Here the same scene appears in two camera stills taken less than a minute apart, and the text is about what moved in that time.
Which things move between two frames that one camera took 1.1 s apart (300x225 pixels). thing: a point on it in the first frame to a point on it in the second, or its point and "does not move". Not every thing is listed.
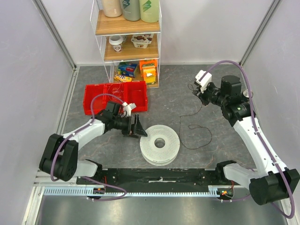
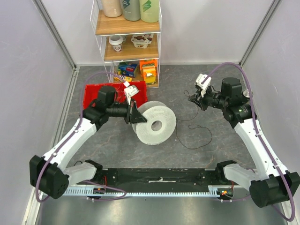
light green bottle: [149, 10] does not move
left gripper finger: [138, 128] to [137, 117]
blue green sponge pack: [126, 69] does not move
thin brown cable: [195, 128] to [186, 93]
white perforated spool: [161, 146] to [153, 111]
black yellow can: [245, 93] does not move
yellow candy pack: [122, 78] does not move
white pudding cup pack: [141, 41] does not move
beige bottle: [112, 8] does not move
